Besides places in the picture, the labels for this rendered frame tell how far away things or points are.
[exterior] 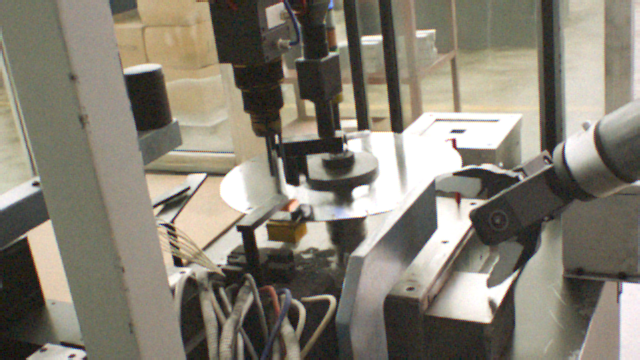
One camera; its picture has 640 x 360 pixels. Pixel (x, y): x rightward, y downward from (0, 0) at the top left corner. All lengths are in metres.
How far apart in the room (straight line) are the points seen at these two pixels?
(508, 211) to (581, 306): 0.30
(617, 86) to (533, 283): 0.40
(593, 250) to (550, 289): 0.08
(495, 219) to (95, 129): 0.56
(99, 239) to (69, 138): 0.05
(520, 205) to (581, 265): 0.33
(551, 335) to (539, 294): 0.11
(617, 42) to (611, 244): 0.38
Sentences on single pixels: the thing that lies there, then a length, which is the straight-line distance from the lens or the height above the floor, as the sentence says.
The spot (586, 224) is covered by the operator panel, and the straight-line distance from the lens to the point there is 1.16.
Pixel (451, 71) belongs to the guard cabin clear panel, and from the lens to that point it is 1.49.
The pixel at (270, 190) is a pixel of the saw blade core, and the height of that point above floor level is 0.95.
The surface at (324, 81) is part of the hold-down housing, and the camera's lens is 0.95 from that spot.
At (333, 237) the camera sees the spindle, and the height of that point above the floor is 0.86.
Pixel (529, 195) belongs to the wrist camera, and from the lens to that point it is 0.88.
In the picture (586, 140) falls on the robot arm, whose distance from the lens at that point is 0.86.
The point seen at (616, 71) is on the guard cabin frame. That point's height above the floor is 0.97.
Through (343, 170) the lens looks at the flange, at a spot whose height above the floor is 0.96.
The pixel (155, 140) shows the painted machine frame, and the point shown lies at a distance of 1.07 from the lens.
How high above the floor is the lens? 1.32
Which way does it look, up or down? 20 degrees down
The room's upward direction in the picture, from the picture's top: 8 degrees counter-clockwise
